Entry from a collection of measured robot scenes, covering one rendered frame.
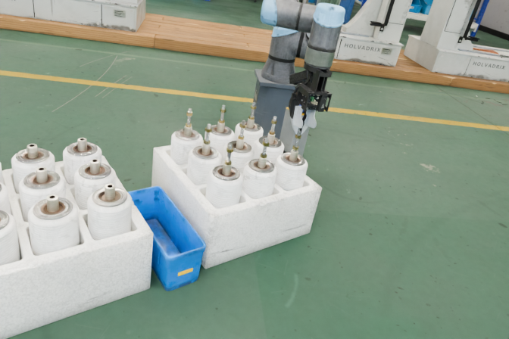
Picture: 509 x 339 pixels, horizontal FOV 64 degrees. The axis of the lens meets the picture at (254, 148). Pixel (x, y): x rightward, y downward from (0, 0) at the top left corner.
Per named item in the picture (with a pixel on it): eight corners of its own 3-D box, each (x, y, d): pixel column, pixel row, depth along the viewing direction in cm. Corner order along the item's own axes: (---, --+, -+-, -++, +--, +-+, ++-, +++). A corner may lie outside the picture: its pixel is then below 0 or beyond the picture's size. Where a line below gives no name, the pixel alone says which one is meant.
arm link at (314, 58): (302, 44, 108) (329, 46, 111) (298, 60, 110) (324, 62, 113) (314, 51, 102) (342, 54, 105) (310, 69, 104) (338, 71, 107)
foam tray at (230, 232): (150, 194, 138) (153, 147, 130) (245, 173, 160) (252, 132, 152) (204, 269, 111) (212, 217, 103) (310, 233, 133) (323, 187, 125)
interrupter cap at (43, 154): (14, 152, 103) (13, 150, 102) (46, 147, 107) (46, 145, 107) (18, 166, 98) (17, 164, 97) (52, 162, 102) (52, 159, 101)
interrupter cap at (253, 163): (277, 173, 115) (278, 172, 114) (251, 173, 112) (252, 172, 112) (270, 160, 121) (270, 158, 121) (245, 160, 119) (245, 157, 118)
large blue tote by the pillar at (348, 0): (310, 14, 580) (316, -14, 563) (336, 18, 590) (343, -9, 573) (322, 21, 537) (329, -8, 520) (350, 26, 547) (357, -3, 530)
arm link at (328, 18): (346, 6, 105) (348, 10, 98) (335, 48, 110) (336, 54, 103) (316, 0, 106) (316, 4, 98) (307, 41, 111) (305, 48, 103)
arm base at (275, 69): (258, 69, 184) (262, 48, 180) (291, 74, 187) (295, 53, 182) (263, 81, 171) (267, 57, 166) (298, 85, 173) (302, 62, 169)
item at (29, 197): (23, 234, 103) (15, 173, 95) (64, 225, 108) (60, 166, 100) (29, 258, 96) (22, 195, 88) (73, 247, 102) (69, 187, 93)
